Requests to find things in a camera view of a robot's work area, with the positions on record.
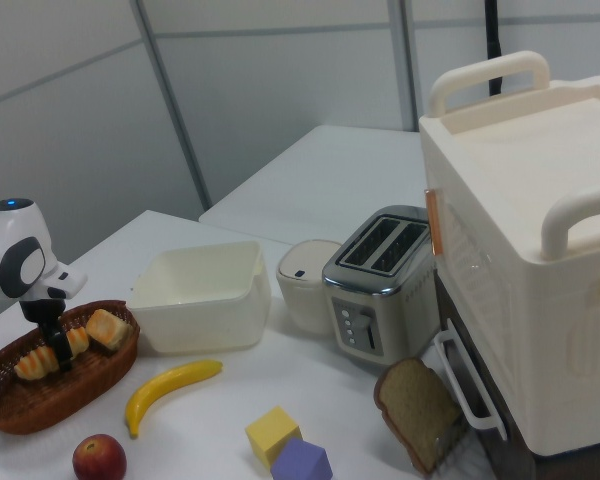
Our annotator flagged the cream plastic tub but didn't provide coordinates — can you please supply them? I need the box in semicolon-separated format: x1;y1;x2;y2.
127;240;272;356

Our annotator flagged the silver cream two-slot toaster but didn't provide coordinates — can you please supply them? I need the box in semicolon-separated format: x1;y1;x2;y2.
321;204;441;369

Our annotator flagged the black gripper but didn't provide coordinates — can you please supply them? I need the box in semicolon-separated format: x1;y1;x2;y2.
19;298;75;374

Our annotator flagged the yellow banana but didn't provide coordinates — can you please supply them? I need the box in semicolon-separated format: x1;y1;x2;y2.
124;358;225;439

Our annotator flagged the red apple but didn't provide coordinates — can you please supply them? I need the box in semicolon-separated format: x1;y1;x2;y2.
71;433;128;480

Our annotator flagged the black pole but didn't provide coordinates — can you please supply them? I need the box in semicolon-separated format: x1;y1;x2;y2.
482;0;506;96

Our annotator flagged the brown drawer with white handle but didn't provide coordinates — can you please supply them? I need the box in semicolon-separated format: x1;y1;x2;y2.
433;272;600;480

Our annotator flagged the brown wicker basket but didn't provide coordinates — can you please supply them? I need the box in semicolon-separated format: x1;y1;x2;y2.
0;299;141;435

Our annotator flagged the purple cube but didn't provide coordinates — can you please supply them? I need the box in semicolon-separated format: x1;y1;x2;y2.
270;437;334;480

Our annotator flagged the brown bread slice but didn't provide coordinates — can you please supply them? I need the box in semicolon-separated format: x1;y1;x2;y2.
373;357;462;475

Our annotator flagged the striped spiral bread roll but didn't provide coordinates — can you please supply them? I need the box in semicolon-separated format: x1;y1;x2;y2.
14;327;90;382

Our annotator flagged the yellow cube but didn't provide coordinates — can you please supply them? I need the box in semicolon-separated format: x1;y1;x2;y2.
244;405;304;470

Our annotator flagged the small cream lidded bin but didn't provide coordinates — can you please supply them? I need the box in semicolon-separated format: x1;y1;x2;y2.
275;238;344;335

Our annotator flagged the square golden bread bun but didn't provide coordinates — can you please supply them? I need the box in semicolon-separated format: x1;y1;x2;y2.
85;308;134;351

